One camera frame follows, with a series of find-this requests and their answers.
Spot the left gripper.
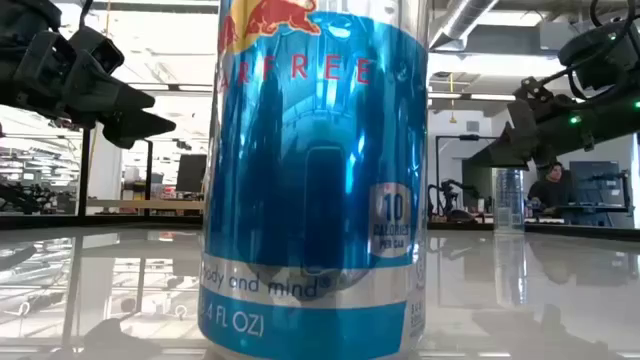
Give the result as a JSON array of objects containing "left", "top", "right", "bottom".
[{"left": 0, "top": 29, "right": 177, "bottom": 150}]

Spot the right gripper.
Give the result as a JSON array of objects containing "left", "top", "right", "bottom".
[{"left": 468, "top": 92, "right": 640, "bottom": 171}]

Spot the blue silver Red Bull can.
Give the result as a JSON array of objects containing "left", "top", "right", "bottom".
[
  {"left": 197, "top": 0, "right": 430, "bottom": 360},
  {"left": 492, "top": 167, "right": 526, "bottom": 235}
]

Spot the ceiling light strip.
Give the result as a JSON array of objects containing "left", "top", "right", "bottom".
[{"left": 428, "top": 91, "right": 517, "bottom": 103}]

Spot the person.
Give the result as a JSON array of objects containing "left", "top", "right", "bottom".
[{"left": 526, "top": 160, "right": 577, "bottom": 217}]

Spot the yellow hanging pendant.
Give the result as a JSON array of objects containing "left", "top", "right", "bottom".
[{"left": 448, "top": 72, "right": 459, "bottom": 125}]

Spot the dark computer monitor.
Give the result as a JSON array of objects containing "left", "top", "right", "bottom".
[
  {"left": 568, "top": 159, "right": 621, "bottom": 206},
  {"left": 175, "top": 153, "right": 208, "bottom": 194}
]

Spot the black desk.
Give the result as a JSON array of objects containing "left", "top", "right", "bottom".
[{"left": 524, "top": 202, "right": 632, "bottom": 227}]

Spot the black metal gantry frame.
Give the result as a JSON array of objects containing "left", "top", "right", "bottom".
[{"left": 433, "top": 132, "right": 501, "bottom": 221}]

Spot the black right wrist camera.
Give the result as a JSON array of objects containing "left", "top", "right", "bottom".
[{"left": 507, "top": 75, "right": 551, "bottom": 126}]

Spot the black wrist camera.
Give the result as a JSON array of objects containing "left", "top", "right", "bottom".
[
  {"left": 507, "top": 75, "right": 551, "bottom": 126},
  {"left": 69, "top": 25, "right": 125, "bottom": 76}
]

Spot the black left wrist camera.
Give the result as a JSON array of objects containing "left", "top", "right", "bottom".
[{"left": 69, "top": 25, "right": 125, "bottom": 76}]

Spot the black metal table frame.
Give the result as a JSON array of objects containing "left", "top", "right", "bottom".
[{"left": 0, "top": 213, "right": 640, "bottom": 242}]

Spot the silver ventilation duct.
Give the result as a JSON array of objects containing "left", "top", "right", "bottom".
[{"left": 428, "top": 0, "right": 501, "bottom": 51}]

